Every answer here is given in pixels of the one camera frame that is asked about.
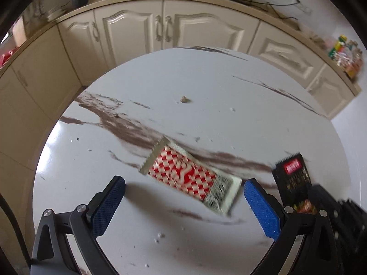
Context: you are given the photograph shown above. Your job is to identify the black red wrapper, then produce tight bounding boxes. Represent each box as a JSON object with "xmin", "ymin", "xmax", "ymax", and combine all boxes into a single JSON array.
[{"xmin": 272, "ymin": 153, "xmax": 317, "ymax": 214}]

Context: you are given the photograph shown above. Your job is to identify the round white marble table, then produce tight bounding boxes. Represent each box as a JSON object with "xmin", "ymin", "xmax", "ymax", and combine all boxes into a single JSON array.
[{"xmin": 33, "ymin": 48, "xmax": 351, "ymax": 274}]

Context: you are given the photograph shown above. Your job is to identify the small ginger crumb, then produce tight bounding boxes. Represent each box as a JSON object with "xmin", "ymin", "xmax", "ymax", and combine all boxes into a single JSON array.
[{"xmin": 180, "ymin": 96, "xmax": 191, "ymax": 104}]

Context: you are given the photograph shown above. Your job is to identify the cream lower cabinets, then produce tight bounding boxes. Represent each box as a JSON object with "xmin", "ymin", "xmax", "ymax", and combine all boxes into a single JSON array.
[{"xmin": 0, "ymin": 0, "xmax": 362, "ymax": 235}]

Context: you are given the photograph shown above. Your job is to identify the condiment bottles group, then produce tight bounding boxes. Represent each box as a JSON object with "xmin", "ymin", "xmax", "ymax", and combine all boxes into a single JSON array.
[{"xmin": 328, "ymin": 35, "xmax": 364, "ymax": 81}]

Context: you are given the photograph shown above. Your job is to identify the black chair frame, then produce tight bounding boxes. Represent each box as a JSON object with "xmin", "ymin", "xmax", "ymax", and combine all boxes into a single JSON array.
[{"xmin": 0, "ymin": 194, "xmax": 32, "ymax": 269}]

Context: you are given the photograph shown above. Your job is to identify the black power cable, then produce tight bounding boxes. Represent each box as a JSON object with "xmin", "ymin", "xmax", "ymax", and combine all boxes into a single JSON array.
[{"xmin": 239, "ymin": 0, "xmax": 302, "ymax": 21}]

